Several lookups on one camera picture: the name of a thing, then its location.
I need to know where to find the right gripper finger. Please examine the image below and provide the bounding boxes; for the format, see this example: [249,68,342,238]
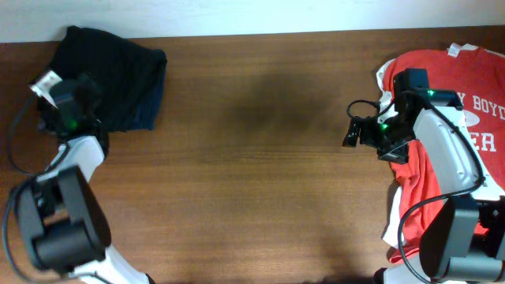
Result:
[377,140,409,164]
[342,118,361,148]

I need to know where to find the black shorts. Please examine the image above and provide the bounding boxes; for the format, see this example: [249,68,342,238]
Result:
[49,25,168,133]

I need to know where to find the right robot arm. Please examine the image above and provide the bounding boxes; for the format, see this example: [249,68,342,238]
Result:
[342,69,504,283]

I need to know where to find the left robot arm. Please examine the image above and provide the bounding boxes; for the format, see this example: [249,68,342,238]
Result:
[2,70,153,284]

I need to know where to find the folded navy blue garment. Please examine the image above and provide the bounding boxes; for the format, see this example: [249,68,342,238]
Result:
[37,49,168,133]

